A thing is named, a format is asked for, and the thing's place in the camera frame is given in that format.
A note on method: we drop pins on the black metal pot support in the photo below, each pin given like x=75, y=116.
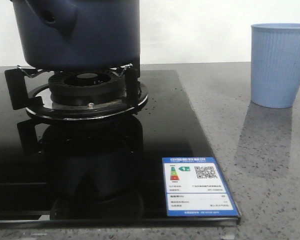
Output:
x=39, y=104

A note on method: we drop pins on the black glass gas stove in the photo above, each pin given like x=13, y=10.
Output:
x=98, y=173

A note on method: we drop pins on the light blue ribbed cup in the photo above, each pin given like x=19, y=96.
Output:
x=275, y=64

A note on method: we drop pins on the dark blue cooking pot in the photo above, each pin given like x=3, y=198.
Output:
x=64, y=35

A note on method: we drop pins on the black round gas burner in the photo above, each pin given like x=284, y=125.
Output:
x=80, y=88

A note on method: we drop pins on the blue energy label sticker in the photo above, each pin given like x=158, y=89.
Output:
x=195, y=187

